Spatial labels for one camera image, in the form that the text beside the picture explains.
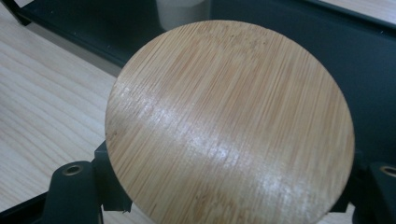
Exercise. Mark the metal lid glass jar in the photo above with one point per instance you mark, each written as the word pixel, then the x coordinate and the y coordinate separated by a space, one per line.
pixel 180 12

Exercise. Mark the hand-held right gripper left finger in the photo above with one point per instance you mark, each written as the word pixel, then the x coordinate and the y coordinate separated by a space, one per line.
pixel 110 186

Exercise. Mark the wide bamboo lid jar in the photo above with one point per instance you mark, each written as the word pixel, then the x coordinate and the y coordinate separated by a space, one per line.
pixel 230 124

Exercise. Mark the black metal two-tier shelf rack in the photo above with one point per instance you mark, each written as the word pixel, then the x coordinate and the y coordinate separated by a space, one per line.
pixel 280 18

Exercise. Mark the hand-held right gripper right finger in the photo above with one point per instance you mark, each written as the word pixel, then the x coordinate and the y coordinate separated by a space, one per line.
pixel 358 186

